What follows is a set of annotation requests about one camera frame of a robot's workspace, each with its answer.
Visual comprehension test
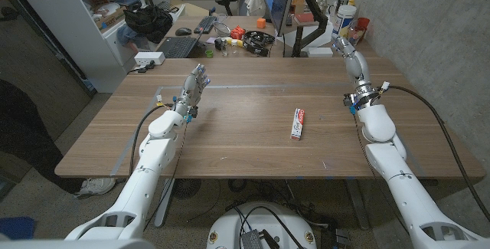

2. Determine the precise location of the grey table leg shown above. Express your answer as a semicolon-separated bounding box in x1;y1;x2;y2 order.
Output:
154;178;176;228
344;179;371;231

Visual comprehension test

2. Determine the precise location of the black keyboard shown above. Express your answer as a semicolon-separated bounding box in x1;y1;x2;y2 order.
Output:
193;15;218;34

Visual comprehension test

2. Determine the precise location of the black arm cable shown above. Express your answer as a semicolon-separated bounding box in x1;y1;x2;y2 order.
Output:
382;84;490;223
129;105;175;175

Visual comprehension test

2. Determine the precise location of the white robot torso base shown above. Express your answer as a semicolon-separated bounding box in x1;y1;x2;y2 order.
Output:
206;201;318;249

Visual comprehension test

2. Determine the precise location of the white shelf unit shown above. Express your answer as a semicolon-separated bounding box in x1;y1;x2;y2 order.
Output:
22;0;149;93

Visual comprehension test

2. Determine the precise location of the person in dark clothes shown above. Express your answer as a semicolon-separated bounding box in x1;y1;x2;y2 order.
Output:
0;79;85;195

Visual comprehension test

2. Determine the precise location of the black bag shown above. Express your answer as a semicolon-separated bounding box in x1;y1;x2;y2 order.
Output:
123;5;174;44

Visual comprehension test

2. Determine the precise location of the white power strip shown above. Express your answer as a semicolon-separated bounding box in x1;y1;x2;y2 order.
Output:
133;51;166;67

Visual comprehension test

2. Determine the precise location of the black computer monitor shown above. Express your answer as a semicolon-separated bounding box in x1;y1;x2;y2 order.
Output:
263;0;299;38

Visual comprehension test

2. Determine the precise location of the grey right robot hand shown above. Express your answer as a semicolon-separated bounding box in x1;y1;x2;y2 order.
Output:
331;34;380;108

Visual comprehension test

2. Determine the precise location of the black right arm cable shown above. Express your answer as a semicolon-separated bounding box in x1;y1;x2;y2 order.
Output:
382;84;490;223

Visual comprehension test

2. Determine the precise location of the blue floor mat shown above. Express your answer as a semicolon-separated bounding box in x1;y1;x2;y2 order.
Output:
0;216;36;241

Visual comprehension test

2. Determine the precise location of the red cup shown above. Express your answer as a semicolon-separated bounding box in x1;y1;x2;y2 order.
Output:
355;17;371;38

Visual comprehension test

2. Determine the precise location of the black floor fan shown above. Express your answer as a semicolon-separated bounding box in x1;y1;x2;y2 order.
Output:
171;179;202;199

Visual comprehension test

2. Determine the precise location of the cardboard box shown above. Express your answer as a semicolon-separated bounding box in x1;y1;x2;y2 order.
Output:
93;7;127;31

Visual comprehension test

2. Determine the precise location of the black laptop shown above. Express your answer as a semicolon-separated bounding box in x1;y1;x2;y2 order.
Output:
155;30;204;59

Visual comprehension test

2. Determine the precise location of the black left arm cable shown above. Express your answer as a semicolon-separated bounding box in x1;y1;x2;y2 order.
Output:
129;105;175;175

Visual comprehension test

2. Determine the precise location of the white red toothpaste box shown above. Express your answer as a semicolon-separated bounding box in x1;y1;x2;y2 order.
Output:
289;107;306;142

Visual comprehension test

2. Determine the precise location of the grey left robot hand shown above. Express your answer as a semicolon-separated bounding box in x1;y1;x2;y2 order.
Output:
174;64;211;119

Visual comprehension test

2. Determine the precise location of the white sneaker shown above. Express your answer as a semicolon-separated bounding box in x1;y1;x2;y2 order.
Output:
73;177;116;199

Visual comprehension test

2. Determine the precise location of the red orange plastic object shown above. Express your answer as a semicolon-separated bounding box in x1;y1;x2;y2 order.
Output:
230;25;247;41

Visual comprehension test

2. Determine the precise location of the white wipes canister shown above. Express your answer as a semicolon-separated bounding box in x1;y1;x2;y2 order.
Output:
331;4;358;42

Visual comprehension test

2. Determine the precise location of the wire mesh strainer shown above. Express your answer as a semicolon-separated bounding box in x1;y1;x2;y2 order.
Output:
212;21;232;38

